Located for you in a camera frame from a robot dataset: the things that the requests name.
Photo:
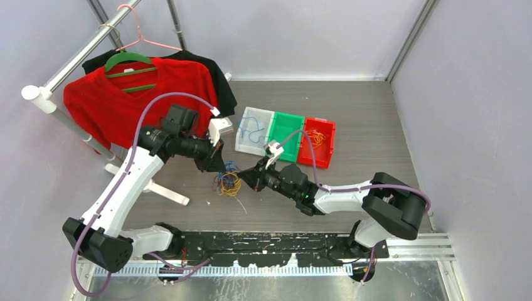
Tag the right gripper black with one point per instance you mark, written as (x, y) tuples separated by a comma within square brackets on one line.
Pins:
[(255, 176)]

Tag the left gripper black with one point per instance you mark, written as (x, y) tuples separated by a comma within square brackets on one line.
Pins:
[(212, 161)]

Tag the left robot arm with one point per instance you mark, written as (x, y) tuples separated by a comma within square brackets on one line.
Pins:
[(98, 235)]

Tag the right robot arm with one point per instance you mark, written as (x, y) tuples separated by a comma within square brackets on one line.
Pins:
[(394, 209)]

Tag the white plastic bin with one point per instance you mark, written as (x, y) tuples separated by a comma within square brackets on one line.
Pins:
[(253, 131)]

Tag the green plastic bin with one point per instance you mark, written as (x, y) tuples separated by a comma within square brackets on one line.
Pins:
[(284, 125)]

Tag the black t-shirt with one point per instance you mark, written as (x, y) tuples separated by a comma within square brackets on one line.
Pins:
[(226, 99)]

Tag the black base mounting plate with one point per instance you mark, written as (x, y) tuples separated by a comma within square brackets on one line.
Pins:
[(259, 249)]

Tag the red plastic bin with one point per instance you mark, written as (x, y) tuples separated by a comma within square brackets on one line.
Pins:
[(322, 134)]

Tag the red t-shirt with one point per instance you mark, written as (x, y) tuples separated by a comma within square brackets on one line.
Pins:
[(134, 92)]

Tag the green clothes hanger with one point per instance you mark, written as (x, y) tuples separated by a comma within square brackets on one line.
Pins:
[(122, 57)]

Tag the white clothes rack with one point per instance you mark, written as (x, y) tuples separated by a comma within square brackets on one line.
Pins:
[(90, 114)]

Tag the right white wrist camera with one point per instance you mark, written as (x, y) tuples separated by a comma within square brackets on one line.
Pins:
[(273, 150)]

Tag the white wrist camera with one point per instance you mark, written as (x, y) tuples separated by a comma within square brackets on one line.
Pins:
[(273, 150), (217, 127)]

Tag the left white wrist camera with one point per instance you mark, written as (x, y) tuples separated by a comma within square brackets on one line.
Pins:
[(217, 127)]

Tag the white slotted cable duct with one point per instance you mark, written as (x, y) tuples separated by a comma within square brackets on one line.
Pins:
[(290, 270)]

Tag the pink wire hanger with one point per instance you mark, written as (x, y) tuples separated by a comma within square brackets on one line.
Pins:
[(140, 36)]

